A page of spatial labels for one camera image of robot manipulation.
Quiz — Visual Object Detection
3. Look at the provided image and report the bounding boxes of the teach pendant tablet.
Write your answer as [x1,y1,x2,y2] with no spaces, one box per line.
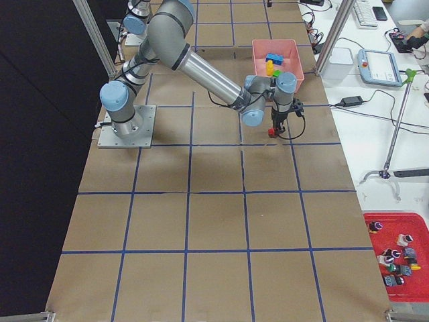
[357,49,402,87]

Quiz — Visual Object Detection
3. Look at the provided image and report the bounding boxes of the grabber reach tool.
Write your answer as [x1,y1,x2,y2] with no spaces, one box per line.
[359,84,412,184]

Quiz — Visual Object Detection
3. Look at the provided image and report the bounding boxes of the black power adapter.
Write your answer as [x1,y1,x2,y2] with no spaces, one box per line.
[340,96,364,107]

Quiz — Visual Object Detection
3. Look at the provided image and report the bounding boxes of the red toy block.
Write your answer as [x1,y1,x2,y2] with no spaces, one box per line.
[268,128,278,138]

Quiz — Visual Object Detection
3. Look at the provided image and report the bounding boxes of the white square device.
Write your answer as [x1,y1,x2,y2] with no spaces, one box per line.
[322,47,353,80]

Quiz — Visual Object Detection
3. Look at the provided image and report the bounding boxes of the person hand in glove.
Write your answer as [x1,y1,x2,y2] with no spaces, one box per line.
[406,32,429,50]

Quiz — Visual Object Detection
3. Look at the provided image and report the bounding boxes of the green plastic tool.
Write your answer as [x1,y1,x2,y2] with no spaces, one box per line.
[402,68,417,85]

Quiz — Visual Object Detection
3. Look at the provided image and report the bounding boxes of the right aluminium frame post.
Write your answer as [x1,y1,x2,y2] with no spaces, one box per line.
[73,0,117,79]

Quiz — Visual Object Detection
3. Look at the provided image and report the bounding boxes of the aluminium frame post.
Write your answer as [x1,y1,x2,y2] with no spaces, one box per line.
[314,0,355,76]
[73,0,117,79]

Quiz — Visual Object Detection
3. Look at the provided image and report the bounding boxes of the white keyboard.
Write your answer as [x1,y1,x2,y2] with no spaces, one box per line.
[353,0,379,29]

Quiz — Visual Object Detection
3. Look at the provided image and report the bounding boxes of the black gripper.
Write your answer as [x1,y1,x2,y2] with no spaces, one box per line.
[269,109,289,134]

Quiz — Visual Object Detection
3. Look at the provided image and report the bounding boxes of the blue toy block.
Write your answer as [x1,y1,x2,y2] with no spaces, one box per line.
[265,53,284,66]

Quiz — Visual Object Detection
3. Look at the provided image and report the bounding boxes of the red parts tray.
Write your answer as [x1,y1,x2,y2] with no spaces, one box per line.
[364,213,428,303]

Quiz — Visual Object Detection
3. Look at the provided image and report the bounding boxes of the pink plastic box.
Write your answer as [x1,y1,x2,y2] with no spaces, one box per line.
[252,40,304,93]

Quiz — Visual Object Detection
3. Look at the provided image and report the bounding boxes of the black smartphone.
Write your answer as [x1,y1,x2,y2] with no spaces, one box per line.
[372,6,387,21]

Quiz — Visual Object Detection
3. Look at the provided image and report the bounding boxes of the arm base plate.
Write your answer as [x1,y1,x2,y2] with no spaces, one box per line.
[97,105,157,148]
[125,33,146,47]

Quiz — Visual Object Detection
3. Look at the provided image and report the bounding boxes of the yellow toy block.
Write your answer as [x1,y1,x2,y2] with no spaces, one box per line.
[265,60,275,76]

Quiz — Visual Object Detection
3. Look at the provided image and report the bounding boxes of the black corrugated cable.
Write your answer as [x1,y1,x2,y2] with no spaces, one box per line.
[280,112,306,141]

